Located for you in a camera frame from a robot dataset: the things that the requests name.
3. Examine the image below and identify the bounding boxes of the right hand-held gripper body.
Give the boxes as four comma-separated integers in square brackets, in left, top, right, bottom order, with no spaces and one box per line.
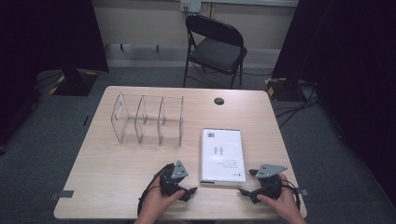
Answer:
[255,163,288,200]

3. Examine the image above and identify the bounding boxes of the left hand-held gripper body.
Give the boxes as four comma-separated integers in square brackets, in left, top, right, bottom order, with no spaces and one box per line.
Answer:
[159,160,190,198]

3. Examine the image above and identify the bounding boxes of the white book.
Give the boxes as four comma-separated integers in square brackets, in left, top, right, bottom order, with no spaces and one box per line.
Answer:
[199,127,247,189]

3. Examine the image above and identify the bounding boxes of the clear acrylic file rack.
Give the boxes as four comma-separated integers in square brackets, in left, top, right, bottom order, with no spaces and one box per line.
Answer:
[110,92,185,148]

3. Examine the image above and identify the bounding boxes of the person's left hand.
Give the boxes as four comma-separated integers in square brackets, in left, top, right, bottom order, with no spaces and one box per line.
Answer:
[138,175,186,220]

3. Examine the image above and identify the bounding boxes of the person's right hand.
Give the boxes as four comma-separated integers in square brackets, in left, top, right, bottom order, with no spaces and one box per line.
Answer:
[257,173,304,220]

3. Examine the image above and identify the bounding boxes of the black stand base yellow tape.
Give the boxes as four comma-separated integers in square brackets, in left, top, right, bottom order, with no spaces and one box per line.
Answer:
[49,68,100,97]
[264,77,308,103]

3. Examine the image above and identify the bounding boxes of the black curtain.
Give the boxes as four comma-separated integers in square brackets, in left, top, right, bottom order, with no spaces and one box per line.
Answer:
[0,0,109,147]
[272,0,396,207]

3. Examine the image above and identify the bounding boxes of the black folding chair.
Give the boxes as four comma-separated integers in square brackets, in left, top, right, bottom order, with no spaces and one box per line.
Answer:
[182,14,248,90]

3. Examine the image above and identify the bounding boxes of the left hand-held gripper black cable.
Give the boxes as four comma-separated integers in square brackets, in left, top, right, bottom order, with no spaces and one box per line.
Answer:
[136,163,172,217]

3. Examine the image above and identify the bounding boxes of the hand-held gripper black cable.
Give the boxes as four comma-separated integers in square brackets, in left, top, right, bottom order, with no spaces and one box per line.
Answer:
[136,163,172,217]
[280,178,302,211]

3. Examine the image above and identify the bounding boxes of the right hand-held gripper black cable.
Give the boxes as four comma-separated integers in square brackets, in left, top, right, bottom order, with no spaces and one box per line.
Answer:
[280,178,302,211]

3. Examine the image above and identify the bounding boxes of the black floor cables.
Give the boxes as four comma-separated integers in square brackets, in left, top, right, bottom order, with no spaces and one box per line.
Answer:
[274,79,321,130]

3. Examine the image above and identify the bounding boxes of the grey wall trunking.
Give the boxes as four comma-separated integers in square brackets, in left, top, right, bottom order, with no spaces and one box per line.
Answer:
[104,43,281,68]

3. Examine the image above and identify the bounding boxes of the white wall socket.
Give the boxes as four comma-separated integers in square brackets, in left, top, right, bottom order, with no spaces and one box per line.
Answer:
[180,0,202,14]

